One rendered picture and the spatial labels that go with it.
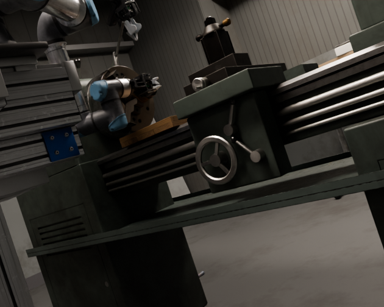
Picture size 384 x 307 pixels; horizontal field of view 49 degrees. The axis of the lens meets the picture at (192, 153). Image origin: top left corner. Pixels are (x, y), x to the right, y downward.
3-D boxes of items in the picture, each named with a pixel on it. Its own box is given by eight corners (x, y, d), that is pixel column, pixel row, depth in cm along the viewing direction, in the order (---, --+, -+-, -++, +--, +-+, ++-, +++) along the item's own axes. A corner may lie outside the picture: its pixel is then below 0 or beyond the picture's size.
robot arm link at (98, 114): (105, 135, 164) (96, 108, 164) (131, 125, 162) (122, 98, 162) (98, 135, 156) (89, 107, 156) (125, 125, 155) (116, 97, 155)
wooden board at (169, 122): (122, 148, 173) (119, 139, 173) (177, 133, 201) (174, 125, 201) (173, 127, 154) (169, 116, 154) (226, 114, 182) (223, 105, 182)
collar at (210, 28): (199, 39, 147) (195, 30, 147) (211, 39, 153) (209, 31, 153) (216, 28, 142) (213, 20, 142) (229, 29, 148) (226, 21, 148)
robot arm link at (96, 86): (92, 106, 157) (85, 84, 157) (114, 103, 166) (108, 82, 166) (105, 99, 152) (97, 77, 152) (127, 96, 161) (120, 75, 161)
